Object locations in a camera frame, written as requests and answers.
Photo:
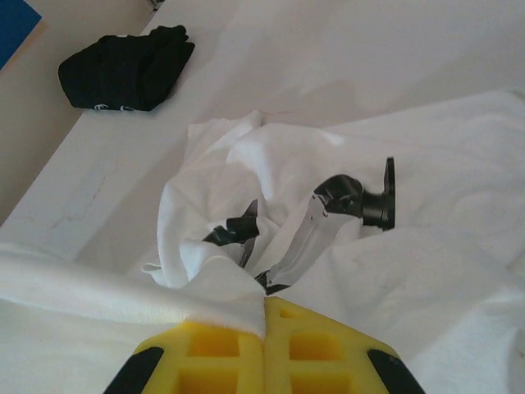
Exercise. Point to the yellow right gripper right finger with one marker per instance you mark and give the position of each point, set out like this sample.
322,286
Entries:
328,353

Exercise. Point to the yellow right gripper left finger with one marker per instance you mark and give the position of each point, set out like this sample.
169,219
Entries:
205,357

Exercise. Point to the white t-shirt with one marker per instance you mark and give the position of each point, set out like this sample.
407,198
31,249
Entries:
410,267

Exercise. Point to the folded black t-shirt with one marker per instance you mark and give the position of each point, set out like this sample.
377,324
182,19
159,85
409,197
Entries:
123,70

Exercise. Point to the white table cover sheet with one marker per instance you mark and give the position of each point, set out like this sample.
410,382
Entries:
307,61

